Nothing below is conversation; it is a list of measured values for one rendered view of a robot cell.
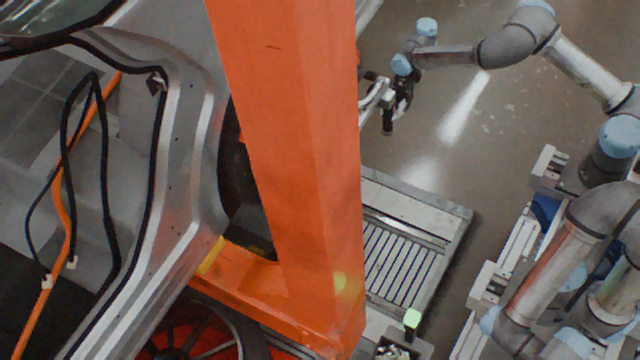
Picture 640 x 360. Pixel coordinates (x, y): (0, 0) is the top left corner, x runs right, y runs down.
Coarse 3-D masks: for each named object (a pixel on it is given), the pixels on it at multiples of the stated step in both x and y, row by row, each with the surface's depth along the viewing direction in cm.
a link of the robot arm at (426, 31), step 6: (420, 18) 228; (426, 18) 228; (420, 24) 226; (426, 24) 226; (432, 24) 226; (420, 30) 225; (426, 30) 225; (432, 30) 225; (414, 36) 226; (420, 36) 226; (426, 36) 226; (432, 36) 227; (420, 42) 225; (426, 42) 226; (432, 42) 229
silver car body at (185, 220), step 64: (0, 0) 120; (64, 0) 128; (128, 0) 140; (192, 0) 154; (384, 0) 270; (0, 64) 226; (64, 64) 222; (128, 64) 150; (192, 64) 167; (0, 128) 213; (64, 128) 168; (128, 128) 200; (192, 128) 180; (0, 192) 224; (64, 192) 201; (128, 192) 196; (192, 192) 192; (0, 256) 212; (64, 256) 205; (128, 256) 191; (192, 256) 204; (0, 320) 200; (64, 320) 199; (128, 320) 186
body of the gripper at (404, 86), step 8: (416, 72) 232; (392, 80) 228; (400, 80) 229; (408, 80) 227; (416, 80) 235; (392, 88) 228; (400, 88) 227; (408, 88) 225; (400, 96) 230; (408, 96) 230
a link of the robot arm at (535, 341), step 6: (534, 336) 152; (528, 342) 150; (534, 342) 150; (540, 342) 150; (528, 348) 149; (534, 348) 149; (540, 348) 149; (522, 354) 150; (528, 354) 149; (534, 354) 149
